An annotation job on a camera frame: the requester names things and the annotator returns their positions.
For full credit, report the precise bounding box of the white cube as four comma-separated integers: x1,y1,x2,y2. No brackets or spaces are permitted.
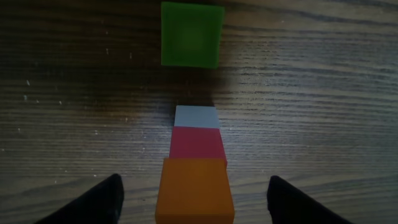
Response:
173,105,221,129

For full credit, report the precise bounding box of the green cube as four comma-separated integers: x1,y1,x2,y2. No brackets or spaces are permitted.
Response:
160,1,226,70

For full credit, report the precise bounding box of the red cube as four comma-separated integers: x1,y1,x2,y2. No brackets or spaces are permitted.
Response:
169,126,228,169

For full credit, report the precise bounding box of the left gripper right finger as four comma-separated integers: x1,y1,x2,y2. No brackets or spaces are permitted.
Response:
266,175,355,224

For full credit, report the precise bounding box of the orange cube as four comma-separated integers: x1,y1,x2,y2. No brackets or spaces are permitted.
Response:
154,157,236,224

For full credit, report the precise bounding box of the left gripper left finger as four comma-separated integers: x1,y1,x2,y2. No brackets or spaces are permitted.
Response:
34,173,126,224

